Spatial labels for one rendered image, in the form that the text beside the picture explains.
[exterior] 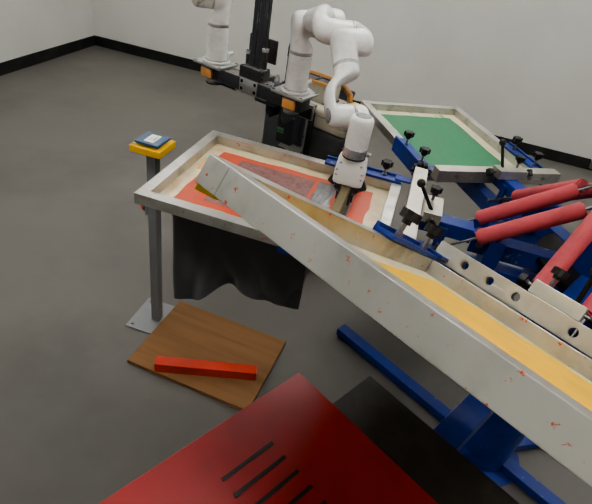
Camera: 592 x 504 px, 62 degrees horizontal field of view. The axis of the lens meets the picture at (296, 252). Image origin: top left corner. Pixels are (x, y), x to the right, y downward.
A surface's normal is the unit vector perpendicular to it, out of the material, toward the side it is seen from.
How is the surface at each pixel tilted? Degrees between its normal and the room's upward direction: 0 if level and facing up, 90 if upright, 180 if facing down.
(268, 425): 0
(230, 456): 0
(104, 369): 0
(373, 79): 90
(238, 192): 58
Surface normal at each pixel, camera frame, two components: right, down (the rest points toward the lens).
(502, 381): -0.53, -0.15
